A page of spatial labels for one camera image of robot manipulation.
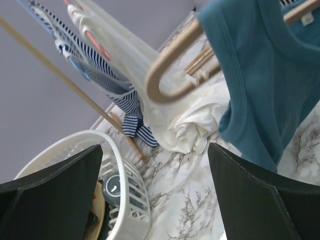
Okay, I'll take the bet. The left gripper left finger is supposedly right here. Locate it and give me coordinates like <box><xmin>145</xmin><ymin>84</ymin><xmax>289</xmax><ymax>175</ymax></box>
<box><xmin>0</xmin><ymin>145</ymin><xmax>103</xmax><ymax>240</ymax></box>

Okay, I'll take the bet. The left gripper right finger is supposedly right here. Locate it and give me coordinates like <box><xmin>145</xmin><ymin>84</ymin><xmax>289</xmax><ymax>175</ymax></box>
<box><xmin>207</xmin><ymin>143</ymin><xmax>320</xmax><ymax>240</ymax></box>

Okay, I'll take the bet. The teal blue tank top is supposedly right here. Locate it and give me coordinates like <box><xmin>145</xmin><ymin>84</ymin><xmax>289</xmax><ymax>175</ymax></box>
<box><xmin>197</xmin><ymin>0</ymin><xmax>320</xmax><ymax>172</ymax></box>

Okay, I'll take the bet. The beige wooden hanger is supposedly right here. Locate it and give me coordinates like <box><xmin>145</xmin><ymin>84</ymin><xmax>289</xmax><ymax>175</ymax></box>
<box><xmin>144</xmin><ymin>0</ymin><xmax>320</xmax><ymax>105</ymax></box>

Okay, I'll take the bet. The white tank top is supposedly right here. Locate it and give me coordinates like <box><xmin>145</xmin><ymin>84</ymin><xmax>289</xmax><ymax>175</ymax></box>
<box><xmin>73</xmin><ymin>0</ymin><xmax>230</xmax><ymax>154</ymax></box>

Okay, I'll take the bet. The white plastic laundry basket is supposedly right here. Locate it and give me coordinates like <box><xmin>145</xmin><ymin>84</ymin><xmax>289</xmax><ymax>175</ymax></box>
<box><xmin>16</xmin><ymin>130</ymin><xmax>151</xmax><ymax>240</ymax></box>

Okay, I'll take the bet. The blue striped garment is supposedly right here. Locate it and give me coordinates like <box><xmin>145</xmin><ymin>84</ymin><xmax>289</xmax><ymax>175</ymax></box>
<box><xmin>27</xmin><ymin>0</ymin><xmax>160</xmax><ymax>148</ymax></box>

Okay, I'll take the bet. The wooden clothes rack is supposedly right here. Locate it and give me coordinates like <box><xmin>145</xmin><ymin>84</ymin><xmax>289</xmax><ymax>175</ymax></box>
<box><xmin>0</xmin><ymin>16</ymin><xmax>221</xmax><ymax>162</ymax></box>

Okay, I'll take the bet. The light blue wire hanger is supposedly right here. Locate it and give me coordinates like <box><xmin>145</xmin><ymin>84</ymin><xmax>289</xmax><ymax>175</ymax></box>
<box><xmin>18</xmin><ymin>0</ymin><xmax>90</xmax><ymax>80</ymax></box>

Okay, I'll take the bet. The pink wire hanger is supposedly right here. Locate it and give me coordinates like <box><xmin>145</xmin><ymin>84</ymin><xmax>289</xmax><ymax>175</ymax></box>
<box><xmin>64</xmin><ymin>0</ymin><xmax>111</xmax><ymax>61</ymax></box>

